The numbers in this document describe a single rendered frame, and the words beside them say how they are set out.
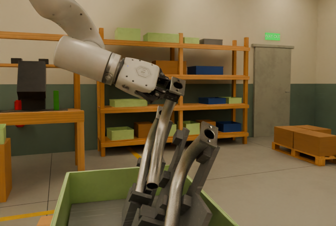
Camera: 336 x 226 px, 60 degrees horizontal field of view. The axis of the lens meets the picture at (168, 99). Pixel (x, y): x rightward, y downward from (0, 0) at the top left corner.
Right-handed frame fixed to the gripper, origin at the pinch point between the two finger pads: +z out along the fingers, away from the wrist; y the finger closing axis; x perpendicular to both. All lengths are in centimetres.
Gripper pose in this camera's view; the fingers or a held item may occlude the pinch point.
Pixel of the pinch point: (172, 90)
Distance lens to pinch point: 79.4
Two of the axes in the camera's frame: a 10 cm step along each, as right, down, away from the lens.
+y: 1.4, -7.1, 6.9
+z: 9.3, 3.3, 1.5
